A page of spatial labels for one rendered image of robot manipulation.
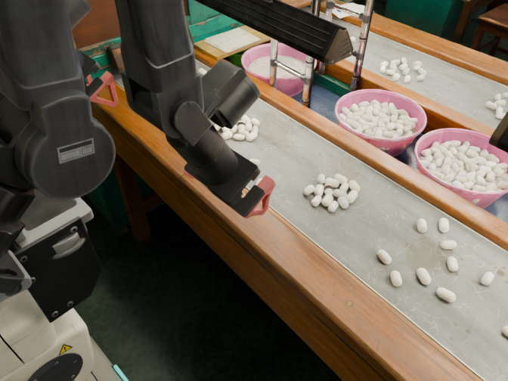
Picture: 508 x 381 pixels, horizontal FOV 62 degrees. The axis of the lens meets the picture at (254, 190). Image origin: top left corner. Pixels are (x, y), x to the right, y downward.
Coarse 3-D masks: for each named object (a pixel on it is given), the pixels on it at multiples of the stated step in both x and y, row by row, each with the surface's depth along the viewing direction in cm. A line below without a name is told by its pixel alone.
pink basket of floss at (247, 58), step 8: (256, 48) 157; (264, 48) 159; (280, 48) 159; (288, 48) 159; (248, 56) 155; (256, 56) 158; (264, 56) 160; (288, 56) 160; (296, 56) 159; (304, 56) 156; (248, 64) 155; (248, 72) 144; (264, 80) 143; (280, 80) 141; (288, 80) 141; (296, 80) 143; (280, 88) 145; (288, 88) 145; (296, 88) 147
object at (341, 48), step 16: (208, 0) 112; (224, 0) 108; (240, 0) 104; (256, 0) 101; (272, 0) 98; (240, 16) 104; (256, 16) 101; (272, 16) 98; (288, 16) 95; (304, 16) 92; (272, 32) 98; (288, 32) 95; (304, 32) 92; (320, 32) 90; (336, 32) 87; (304, 48) 92; (320, 48) 90; (336, 48) 88; (352, 48) 92
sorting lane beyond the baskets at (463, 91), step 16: (320, 16) 185; (352, 32) 173; (368, 48) 162; (384, 48) 162; (400, 48) 162; (368, 64) 153; (400, 64) 153; (432, 64) 153; (448, 64) 153; (400, 80) 145; (416, 80) 145; (432, 80) 145; (448, 80) 145; (464, 80) 145; (480, 80) 145; (432, 96) 137; (448, 96) 137; (464, 96) 137; (480, 96) 137; (464, 112) 131; (480, 112) 131
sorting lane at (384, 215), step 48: (240, 144) 119; (288, 144) 119; (288, 192) 105; (384, 192) 105; (336, 240) 94; (384, 240) 94; (432, 240) 94; (480, 240) 94; (384, 288) 85; (432, 288) 85; (480, 288) 85; (432, 336) 78; (480, 336) 78
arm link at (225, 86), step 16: (224, 64) 52; (208, 80) 51; (224, 80) 50; (240, 80) 52; (208, 96) 50; (224, 96) 51; (240, 96) 52; (256, 96) 54; (176, 112) 44; (192, 112) 45; (208, 112) 49; (224, 112) 52; (240, 112) 53; (176, 128) 45; (192, 128) 47; (208, 128) 48; (192, 144) 48
